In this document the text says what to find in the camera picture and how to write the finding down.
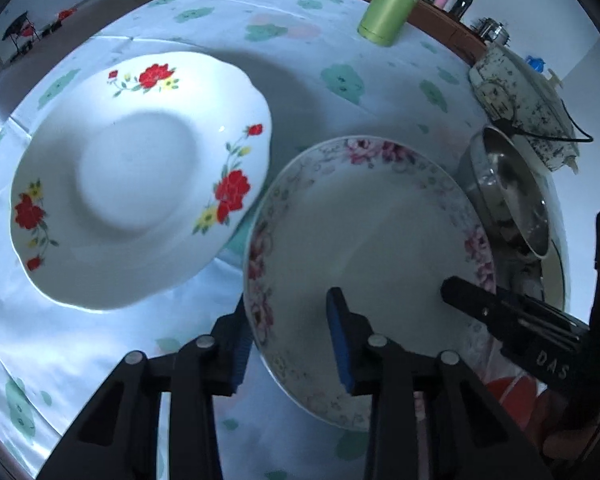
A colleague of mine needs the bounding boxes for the red plastic bowl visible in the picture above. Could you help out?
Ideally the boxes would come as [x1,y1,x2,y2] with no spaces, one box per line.
[486,374,550,442]

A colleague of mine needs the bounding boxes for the stainless steel bowl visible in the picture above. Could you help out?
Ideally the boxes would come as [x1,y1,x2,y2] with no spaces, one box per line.
[455,126,550,261]

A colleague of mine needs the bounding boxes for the white plate pink floral rim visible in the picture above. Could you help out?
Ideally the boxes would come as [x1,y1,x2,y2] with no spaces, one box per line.
[244,136,495,430]

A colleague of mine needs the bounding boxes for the white plate red flowers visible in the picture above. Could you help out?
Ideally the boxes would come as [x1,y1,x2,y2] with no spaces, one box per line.
[10,51,272,310]

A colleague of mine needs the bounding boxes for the white enamel bowl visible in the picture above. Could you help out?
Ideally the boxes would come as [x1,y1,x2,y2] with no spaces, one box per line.
[505,240,566,311]

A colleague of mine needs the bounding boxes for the speckled electric cooker pot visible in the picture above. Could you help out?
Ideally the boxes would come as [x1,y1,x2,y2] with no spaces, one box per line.
[468,44,580,172]

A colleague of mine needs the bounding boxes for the blue thermos jug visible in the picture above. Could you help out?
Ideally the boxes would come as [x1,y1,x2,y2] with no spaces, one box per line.
[526,55,545,74]

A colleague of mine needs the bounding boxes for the steel cooking pot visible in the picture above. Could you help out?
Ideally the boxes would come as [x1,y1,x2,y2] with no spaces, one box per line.
[475,18,509,46]

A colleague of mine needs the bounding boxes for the black thermos flask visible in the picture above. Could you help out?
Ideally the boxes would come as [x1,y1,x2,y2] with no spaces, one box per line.
[449,0,474,22]

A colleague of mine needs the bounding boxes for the floral plastic tablecloth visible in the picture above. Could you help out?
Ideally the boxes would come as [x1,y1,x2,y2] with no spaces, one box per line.
[0,0,486,479]

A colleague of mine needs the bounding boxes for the black power cable with plug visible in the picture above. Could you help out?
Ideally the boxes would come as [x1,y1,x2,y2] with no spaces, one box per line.
[493,86,595,144]

